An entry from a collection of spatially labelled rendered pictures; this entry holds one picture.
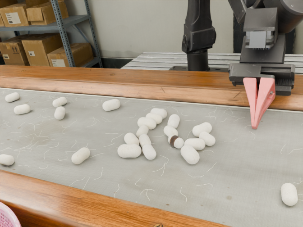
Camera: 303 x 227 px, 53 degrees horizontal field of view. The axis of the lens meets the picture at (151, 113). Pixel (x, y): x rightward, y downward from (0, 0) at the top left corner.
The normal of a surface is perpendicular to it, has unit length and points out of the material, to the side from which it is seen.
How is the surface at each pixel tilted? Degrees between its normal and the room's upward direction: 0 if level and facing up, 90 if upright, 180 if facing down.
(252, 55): 40
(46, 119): 0
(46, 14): 90
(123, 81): 0
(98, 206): 0
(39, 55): 90
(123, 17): 91
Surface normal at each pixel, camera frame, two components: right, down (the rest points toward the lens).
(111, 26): -0.45, 0.48
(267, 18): -0.37, -0.35
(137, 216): -0.14, -0.87
